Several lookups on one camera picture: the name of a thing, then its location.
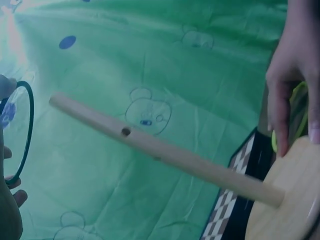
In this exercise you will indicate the person's right hand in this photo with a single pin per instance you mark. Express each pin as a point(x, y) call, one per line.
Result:
point(295, 57)

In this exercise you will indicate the person's left hand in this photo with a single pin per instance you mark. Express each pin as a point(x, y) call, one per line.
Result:
point(6, 215)

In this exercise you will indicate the person's right fingers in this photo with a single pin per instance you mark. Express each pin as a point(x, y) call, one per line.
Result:
point(276, 105)

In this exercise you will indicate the wooden peg stand round base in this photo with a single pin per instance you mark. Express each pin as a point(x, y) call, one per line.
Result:
point(175, 156)

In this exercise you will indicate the person's right forearm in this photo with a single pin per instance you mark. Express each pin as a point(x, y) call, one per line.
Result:
point(300, 15)

